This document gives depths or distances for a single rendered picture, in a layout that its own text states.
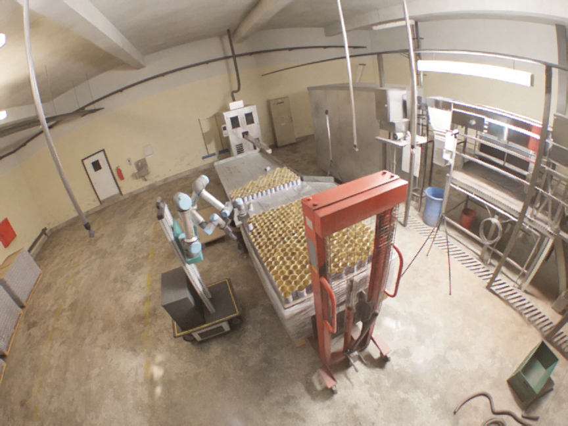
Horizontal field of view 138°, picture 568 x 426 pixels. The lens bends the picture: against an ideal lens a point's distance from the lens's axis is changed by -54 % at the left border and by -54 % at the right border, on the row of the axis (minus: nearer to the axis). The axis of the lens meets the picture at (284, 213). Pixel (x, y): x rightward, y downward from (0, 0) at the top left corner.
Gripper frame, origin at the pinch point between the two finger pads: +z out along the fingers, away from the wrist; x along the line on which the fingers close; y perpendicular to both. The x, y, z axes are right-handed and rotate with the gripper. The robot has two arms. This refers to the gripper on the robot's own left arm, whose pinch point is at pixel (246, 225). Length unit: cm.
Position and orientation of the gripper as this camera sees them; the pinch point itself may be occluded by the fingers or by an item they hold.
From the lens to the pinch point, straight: 256.0
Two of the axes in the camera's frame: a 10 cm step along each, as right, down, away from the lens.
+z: 1.7, 8.5, 5.0
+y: 3.8, 4.1, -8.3
